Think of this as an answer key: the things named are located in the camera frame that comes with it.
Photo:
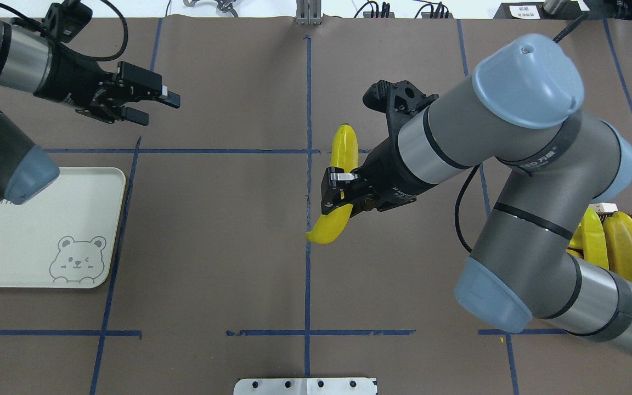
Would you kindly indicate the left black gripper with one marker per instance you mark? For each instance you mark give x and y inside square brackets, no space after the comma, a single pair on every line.
[72,78]

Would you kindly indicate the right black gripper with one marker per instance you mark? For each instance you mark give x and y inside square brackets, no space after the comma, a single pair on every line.
[388,169]

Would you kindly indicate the yellow banana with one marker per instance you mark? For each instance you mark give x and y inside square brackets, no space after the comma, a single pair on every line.
[618,234]
[593,239]
[344,158]

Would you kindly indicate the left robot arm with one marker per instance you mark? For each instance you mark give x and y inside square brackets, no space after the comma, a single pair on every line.
[35,58]

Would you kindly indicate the white basket tag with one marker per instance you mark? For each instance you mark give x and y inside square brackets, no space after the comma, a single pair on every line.
[603,207]

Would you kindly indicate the cream bear-print tray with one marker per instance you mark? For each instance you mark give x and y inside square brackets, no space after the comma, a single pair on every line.
[65,236]

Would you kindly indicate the aluminium frame post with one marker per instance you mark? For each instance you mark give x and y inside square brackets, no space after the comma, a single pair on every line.
[309,12]

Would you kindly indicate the white mount base plate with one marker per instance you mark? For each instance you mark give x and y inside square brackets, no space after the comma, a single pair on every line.
[305,385]

